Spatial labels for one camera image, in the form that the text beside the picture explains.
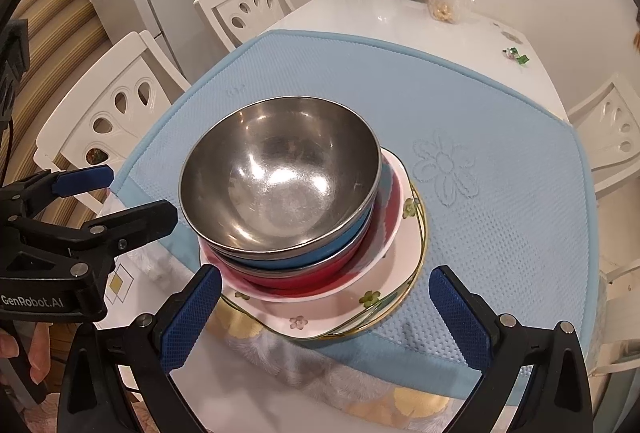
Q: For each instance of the person's left hand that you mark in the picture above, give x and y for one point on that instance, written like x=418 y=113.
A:
x=39 y=353

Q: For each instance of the pink polka dot bowl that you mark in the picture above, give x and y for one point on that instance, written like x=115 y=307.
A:
x=391 y=208

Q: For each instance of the pink green wrapped candy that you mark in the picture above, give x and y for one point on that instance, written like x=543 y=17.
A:
x=511 y=52

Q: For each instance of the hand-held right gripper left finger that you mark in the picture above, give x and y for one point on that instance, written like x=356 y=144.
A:
x=192 y=313

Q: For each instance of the round floral plate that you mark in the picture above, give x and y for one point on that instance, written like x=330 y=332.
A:
x=396 y=299

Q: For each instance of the light blue quilted mat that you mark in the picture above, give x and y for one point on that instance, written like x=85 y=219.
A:
x=475 y=113

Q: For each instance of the hexagonal tree print plate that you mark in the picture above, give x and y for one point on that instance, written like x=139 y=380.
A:
x=327 y=336

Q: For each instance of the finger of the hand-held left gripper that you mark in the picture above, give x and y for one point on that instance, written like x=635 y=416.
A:
x=82 y=178
x=135 y=220

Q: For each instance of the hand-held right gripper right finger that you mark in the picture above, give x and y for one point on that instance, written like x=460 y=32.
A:
x=460 y=313

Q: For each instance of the large blue steel bowl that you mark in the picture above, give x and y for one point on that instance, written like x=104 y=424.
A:
x=275 y=173

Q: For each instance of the small red steel bowl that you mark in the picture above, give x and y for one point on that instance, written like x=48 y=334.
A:
x=310 y=275

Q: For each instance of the clear plastic snack bag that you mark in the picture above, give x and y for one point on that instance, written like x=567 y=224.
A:
x=445 y=8

